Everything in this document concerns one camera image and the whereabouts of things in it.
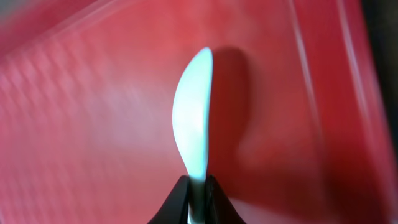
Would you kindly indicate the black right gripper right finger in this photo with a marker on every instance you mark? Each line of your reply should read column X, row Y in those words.
column 218, row 208

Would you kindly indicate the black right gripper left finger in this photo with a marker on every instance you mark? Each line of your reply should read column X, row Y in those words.
column 174, row 210

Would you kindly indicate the white plastic spoon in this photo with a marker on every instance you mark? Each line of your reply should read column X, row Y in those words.
column 190, row 122

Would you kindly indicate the red serving tray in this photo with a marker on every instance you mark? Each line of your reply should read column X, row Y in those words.
column 298, row 132

